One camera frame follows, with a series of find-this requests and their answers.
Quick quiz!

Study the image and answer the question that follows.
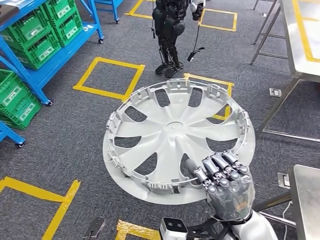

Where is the black humanoid robot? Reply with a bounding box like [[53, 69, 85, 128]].
[[150, 0, 207, 80]]

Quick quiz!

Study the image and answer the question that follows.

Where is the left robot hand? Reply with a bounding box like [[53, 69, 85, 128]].
[[83, 216, 106, 240]]

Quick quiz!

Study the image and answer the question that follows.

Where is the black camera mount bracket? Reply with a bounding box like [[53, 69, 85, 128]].
[[186, 216, 232, 240]]

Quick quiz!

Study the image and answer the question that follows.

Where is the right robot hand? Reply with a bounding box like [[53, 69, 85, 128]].
[[185, 149, 256, 222]]

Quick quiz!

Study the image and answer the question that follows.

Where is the steel table yellow tape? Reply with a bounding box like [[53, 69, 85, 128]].
[[251, 0, 320, 144]]

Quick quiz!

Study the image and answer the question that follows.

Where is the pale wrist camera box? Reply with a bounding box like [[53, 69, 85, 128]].
[[158, 216, 189, 240]]

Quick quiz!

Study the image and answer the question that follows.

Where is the grey plastic wheel hubcap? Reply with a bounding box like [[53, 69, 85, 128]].
[[102, 77, 257, 206]]

